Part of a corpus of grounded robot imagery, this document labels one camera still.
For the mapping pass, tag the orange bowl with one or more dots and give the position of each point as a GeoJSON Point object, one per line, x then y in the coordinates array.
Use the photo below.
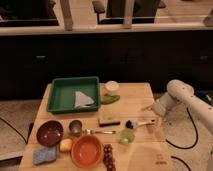
{"type": "Point", "coordinates": [87, 152]}

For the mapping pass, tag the green plastic cup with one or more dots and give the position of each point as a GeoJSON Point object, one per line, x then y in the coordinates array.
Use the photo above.
{"type": "Point", "coordinates": [127, 136]}

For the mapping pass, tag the dark red bowl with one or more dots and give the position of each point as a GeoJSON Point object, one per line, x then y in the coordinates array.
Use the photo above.
{"type": "Point", "coordinates": [50, 133]}

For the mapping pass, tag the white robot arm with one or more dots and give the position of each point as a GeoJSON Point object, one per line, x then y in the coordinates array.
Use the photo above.
{"type": "Point", "coordinates": [179, 92]}

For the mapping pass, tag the small metal cup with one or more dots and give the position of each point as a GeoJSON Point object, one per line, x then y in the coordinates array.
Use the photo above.
{"type": "Point", "coordinates": [75, 127]}

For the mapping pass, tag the black head dish brush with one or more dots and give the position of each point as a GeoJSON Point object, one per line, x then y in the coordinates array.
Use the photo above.
{"type": "Point", "coordinates": [135, 124]}

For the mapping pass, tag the small white bowl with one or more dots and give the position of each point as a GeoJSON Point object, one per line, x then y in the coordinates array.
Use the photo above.
{"type": "Point", "coordinates": [112, 87]}

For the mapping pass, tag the green toy vegetable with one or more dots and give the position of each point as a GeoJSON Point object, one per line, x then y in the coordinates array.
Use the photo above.
{"type": "Point", "coordinates": [107, 99]}

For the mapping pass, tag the white folded cloth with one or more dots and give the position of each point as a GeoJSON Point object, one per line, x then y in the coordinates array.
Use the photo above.
{"type": "Point", "coordinates": [81, 99]}

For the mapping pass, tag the gold fork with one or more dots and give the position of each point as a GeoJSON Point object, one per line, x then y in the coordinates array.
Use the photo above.
{"type": "Point", "coordinates": [87, 131]}

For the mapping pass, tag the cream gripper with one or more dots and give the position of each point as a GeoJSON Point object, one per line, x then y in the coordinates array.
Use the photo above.
{"type": "Point", "coordinates": [159, 109]}

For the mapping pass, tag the purple toy grapes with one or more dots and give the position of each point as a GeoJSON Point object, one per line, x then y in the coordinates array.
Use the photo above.
{"type": "Point", "coordinates": [108, 158]}

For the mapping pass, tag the blue sponge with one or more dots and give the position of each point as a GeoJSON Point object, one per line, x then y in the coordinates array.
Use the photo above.
{"type": "Point", "coordinates": [44, 155]}

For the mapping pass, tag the black chair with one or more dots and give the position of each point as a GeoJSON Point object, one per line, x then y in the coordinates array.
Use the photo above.
{"type": "Point", "coordinates": [127, 11]}

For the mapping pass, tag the yellow toy potato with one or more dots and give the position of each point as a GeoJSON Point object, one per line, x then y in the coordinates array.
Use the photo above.
{"type": "Point", "coordinates": [65, 145]}

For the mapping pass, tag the wooden block sponge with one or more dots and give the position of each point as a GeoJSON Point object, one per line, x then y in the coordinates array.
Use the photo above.
{"type": "Point", "coordinates": [108, 120]}

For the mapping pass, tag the green plastic tray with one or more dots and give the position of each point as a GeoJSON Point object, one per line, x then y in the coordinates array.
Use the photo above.
{"type": "Point", "coordinates": [62, 94]}

